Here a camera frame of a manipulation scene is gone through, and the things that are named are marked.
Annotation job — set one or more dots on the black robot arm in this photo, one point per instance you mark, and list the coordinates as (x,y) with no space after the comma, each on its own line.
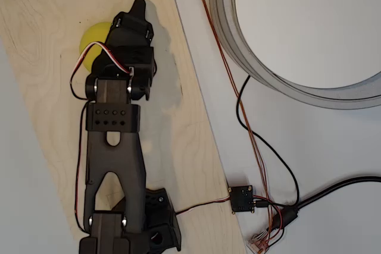
(116,153)

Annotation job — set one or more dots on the red white black servo lead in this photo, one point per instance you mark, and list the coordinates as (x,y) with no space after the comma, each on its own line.
(205,205)

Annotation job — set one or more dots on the light wooden board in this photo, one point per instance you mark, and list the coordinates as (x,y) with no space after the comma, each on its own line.
(184,153)

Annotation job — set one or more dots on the yellow round foam disc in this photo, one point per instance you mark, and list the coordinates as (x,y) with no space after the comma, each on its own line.
(92,38)

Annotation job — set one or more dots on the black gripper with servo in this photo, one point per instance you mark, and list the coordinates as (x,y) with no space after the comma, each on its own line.
(131,25)

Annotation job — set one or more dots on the small black controller board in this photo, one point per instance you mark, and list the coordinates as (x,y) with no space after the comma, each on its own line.
(241,199)

